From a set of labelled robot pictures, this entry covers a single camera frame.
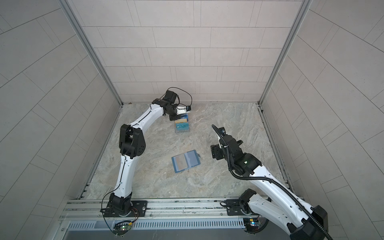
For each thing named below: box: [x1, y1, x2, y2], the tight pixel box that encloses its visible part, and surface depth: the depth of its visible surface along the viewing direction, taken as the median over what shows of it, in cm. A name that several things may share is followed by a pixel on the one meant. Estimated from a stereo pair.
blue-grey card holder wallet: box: [171, 149, 201, 174], surface depth 88 cm
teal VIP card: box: [176, 122, 190, 132], surface depth 101 cm
